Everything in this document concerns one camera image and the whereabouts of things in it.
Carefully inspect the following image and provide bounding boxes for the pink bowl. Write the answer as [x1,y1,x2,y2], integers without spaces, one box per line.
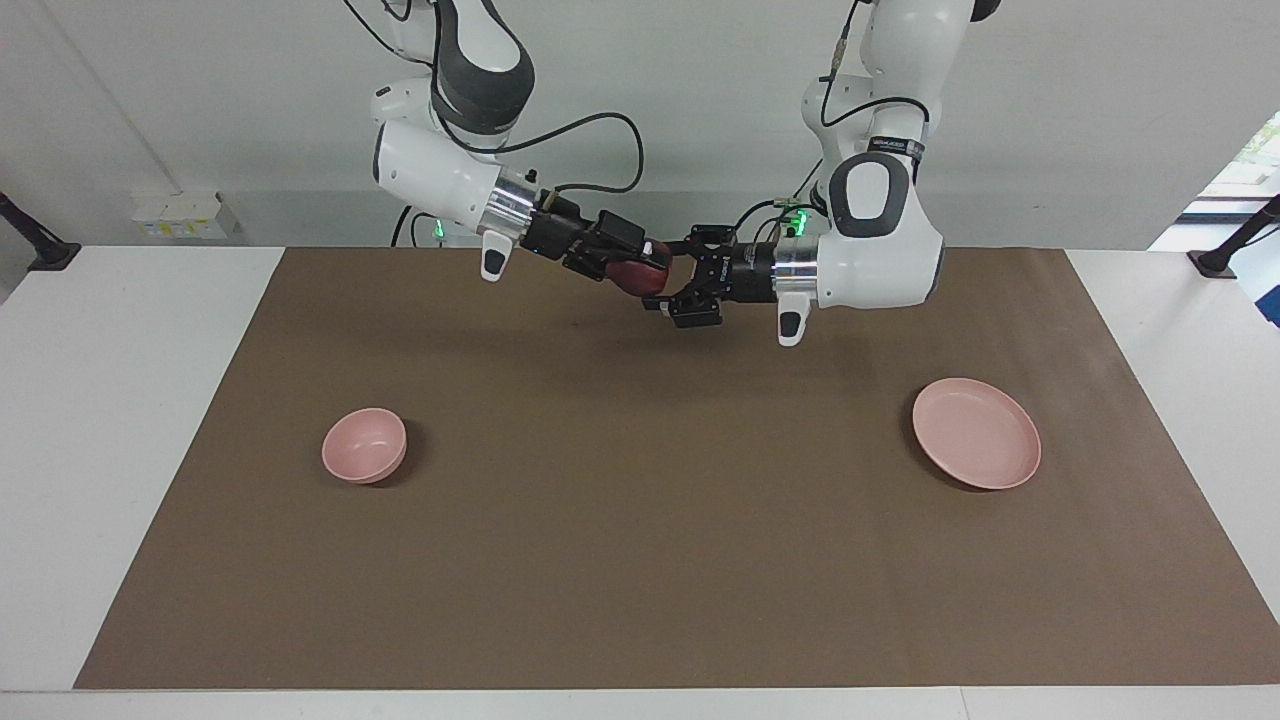
[321,407,409,485]

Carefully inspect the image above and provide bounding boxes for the black clamp stand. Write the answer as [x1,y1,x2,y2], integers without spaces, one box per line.
[1188,195,1280,279]
[0,192,81,273]

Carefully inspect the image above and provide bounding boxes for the bright window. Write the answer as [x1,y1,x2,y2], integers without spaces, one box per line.
[1195,110,1280,223]

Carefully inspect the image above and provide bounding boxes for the black right base cable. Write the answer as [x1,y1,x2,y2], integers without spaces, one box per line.
[392,205,441,248]

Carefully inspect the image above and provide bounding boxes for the black left base cable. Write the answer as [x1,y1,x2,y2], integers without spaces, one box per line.
[735,160,831,241]

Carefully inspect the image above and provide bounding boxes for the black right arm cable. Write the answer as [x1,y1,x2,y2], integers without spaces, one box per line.
[340,0,645,196]

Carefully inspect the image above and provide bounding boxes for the red apple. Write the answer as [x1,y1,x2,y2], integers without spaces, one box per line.
[610,256,669,298]

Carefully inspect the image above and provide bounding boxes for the brown table mat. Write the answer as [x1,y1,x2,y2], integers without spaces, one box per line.
[73,247,1280,691]

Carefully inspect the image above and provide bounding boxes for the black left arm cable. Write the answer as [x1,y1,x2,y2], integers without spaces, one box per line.
[818,0,933,131]

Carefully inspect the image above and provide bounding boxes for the pink plate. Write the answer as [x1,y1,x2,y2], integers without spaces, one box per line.
[912,377,1043,491]

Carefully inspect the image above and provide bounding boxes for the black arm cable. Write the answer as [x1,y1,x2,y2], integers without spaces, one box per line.
[818,0,933,131]
[340,0,645,196]

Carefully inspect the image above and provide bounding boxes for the black base cable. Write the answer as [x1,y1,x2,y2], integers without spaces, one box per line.
[392,205,441,248]
[735,160,831,241]

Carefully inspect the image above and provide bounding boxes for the white wall socket box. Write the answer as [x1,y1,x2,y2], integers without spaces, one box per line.
[132,192,239,241]

